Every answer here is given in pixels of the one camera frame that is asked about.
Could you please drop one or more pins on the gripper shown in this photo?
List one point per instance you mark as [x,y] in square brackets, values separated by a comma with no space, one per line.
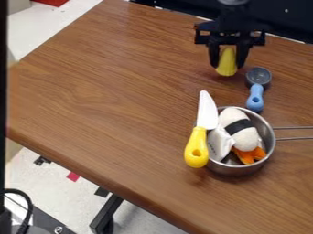
[230,26]

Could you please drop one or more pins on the yellow toy corn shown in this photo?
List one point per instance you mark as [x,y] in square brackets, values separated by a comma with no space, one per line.
[227,63]

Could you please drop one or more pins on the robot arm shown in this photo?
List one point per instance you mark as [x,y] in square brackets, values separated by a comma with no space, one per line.
[233,3]

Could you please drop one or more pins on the white toy sushi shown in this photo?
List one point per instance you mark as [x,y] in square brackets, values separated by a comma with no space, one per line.
[241,129]

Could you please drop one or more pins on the white packet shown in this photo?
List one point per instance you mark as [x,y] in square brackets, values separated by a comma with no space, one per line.
[220,143]

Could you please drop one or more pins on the silver pot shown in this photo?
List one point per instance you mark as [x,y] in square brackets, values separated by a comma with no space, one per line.
[252,143]

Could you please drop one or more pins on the orange toy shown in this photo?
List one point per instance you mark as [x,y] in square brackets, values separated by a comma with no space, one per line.
[250,154]

